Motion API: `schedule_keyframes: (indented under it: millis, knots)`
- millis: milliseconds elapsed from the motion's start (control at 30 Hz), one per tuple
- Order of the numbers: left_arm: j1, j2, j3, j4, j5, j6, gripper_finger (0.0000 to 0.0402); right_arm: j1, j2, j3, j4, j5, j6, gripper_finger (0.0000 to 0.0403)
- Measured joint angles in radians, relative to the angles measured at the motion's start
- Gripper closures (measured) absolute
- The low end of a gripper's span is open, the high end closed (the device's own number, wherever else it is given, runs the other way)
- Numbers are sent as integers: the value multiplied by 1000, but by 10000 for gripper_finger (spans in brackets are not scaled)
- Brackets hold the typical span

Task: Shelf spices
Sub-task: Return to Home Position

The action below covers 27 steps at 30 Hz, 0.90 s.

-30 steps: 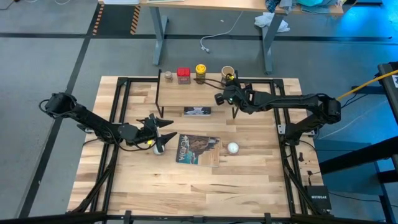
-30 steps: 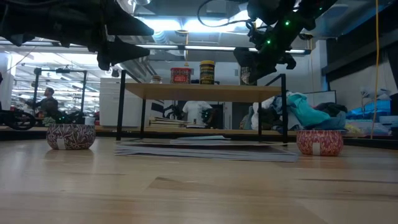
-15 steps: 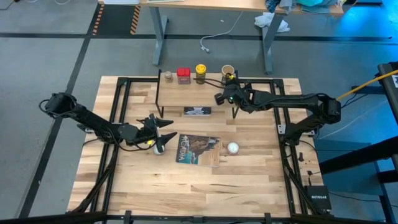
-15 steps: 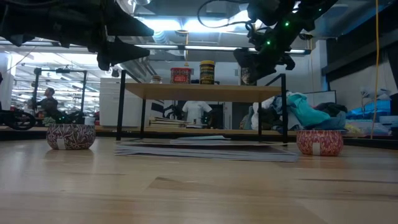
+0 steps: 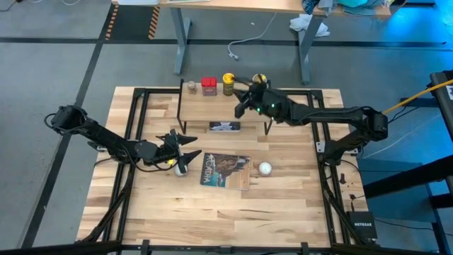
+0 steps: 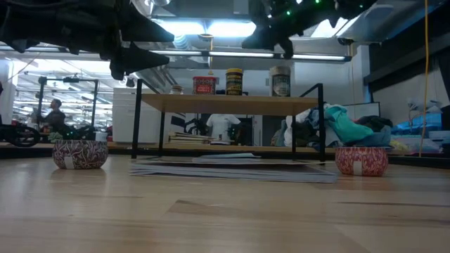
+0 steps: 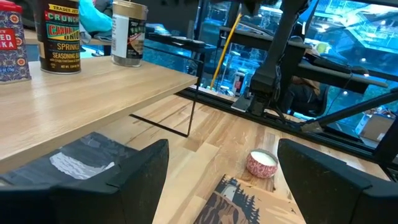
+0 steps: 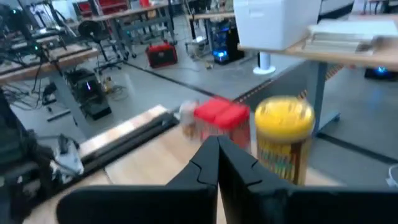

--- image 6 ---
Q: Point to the white cloth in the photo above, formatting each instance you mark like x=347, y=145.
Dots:
x=289, y=130

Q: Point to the black linear light bar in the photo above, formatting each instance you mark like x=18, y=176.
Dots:
x=246, y=54

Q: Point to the white lamp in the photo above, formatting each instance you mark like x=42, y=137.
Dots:
x=435, y=107

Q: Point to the white cabinet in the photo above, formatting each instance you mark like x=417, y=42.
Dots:
x=123, y=116

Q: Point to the yellow-lidded dark spice jar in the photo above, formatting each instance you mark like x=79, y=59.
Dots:
x=234, y=82

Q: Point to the person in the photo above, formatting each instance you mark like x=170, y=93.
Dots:
x=54, y=117
x=221, y=126

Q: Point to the black security camera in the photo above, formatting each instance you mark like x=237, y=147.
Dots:
x=345, y=41

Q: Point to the stack of books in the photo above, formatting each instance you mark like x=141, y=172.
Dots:
x=183, y=137

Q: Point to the small green plant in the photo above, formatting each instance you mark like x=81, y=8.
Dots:
x=55, y=136

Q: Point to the red smoked paprika tin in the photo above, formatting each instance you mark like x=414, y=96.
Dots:
x=204, y=86

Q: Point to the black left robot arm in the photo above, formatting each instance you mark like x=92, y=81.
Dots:
x=31, y=21

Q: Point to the black wheel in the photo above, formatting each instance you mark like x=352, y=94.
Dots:
x=14, y=130

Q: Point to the maroon patterned round tin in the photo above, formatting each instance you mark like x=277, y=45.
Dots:
x=84, y=154

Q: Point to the pink patterned round tin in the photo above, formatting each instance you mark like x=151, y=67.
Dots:
x=372, y=161

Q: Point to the pile of dark clothes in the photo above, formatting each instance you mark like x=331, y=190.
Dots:
x=378, y=135

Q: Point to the silver ventilation duct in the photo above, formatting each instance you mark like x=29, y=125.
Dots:
x=154, y=79

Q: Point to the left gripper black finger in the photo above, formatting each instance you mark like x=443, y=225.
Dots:
x=144, y=31
x=137, y=59

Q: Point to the white cup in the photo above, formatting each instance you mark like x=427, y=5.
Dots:
x=102, y=137

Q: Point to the teal cloth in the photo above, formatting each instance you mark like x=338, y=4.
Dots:
x=346, y=126

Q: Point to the wooden shelf black metal legs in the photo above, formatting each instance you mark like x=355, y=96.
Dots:
x=228, y=104

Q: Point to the gold-lidded furikake seasoning jar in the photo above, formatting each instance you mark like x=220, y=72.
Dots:
x=280, y=82

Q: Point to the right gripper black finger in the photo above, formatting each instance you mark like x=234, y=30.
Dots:
x=288, y=47
x=263, y=38

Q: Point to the black metal rig frame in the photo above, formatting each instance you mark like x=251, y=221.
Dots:
x=41, y=102

